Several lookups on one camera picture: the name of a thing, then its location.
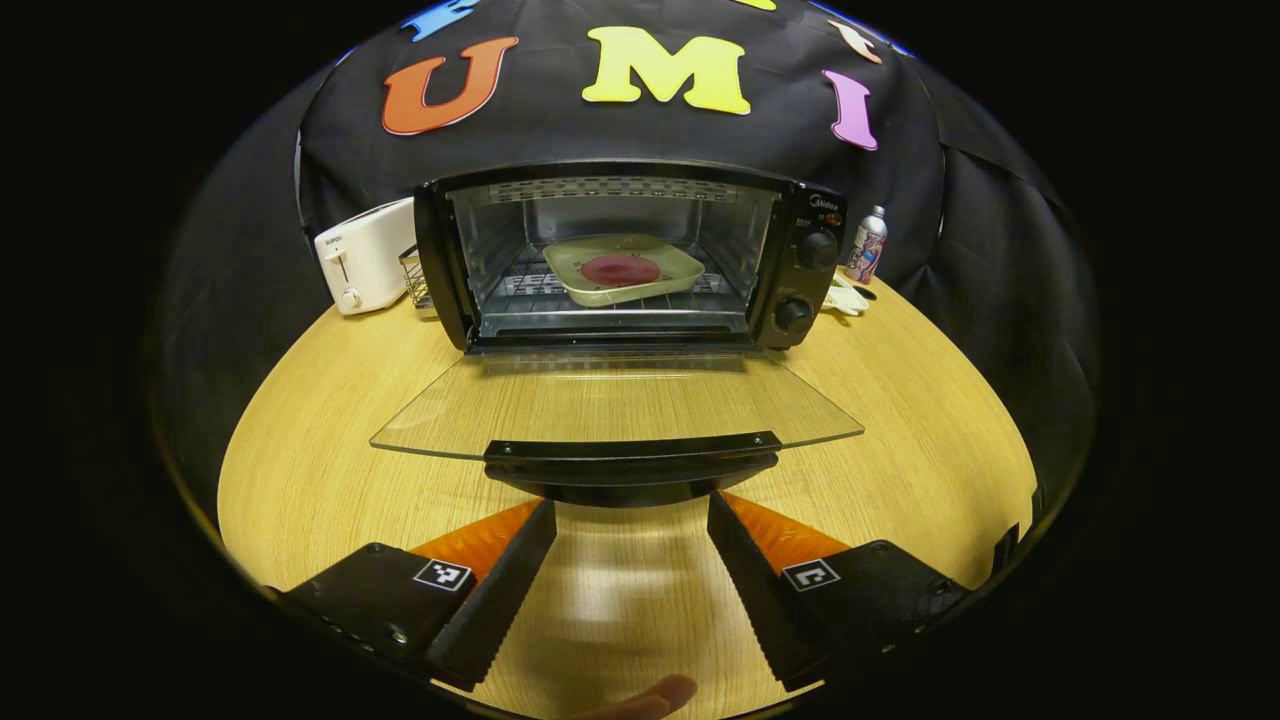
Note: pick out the black electric oven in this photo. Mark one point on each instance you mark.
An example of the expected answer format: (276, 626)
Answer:
(800, 300)

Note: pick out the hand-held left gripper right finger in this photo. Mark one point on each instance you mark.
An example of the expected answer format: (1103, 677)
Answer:
(765, 600)

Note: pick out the silver printed bottle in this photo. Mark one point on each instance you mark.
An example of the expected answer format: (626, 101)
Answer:
(866, 250)

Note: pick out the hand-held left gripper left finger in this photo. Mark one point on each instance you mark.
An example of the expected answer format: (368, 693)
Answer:
(500, 600)

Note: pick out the white divided tray with beans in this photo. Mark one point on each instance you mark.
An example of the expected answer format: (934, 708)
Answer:
(845, 298)

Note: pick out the pink ham slice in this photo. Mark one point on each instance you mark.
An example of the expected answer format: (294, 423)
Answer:
(620, 270)

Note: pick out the white toaster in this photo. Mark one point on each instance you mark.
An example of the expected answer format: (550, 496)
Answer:
(370, 260)

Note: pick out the metal oven rack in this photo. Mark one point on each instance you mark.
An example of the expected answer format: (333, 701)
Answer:
(520, 285)

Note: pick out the cream square plate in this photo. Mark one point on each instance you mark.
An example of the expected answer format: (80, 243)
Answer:
(600, 290)

